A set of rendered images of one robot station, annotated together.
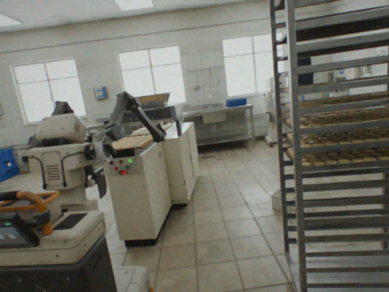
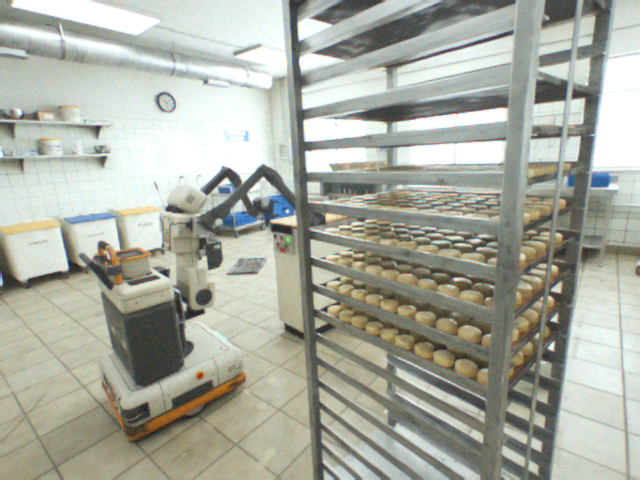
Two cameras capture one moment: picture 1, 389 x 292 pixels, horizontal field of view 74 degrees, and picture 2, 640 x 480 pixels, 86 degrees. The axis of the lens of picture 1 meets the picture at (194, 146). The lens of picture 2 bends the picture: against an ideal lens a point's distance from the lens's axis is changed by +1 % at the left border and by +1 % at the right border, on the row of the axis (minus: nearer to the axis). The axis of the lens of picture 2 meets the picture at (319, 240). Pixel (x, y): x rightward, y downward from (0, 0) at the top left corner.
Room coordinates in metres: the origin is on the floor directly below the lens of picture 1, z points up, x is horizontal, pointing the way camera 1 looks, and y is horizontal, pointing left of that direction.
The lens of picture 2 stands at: (0.36, -1.19, 1.38)
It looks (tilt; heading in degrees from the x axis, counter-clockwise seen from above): 14 degrees down; 40
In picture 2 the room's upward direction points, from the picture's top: 3 degrees counter-clockwise
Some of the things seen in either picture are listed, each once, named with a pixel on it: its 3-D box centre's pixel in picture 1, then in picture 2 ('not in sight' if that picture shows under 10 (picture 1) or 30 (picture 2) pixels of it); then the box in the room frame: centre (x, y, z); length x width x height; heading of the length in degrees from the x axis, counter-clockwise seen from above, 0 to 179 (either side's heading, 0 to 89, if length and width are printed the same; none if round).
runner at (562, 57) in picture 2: (331, 16); (468, 75); (1.51, -0.83, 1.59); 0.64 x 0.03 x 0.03; 80
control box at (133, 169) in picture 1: (122, 165); (283, 243); (2.08, 0.61, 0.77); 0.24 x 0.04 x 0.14; 82
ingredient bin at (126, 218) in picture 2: not in sight; (138, 231); (2.58, 4.34, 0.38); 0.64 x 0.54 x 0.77; 88
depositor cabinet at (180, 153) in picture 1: (165, 161); not in sight; (3.41, 0.41, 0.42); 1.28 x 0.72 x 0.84; 172
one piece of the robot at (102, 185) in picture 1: (80, 181); (203, 248); (1.48, 0.70, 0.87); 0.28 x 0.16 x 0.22; 82
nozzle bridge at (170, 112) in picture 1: (148, 123); (361, 197); (2.94, 0.48, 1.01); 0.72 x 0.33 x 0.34; 82
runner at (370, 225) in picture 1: (335, 226); (451, 430); (1.51, -0.83, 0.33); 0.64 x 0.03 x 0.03; 80
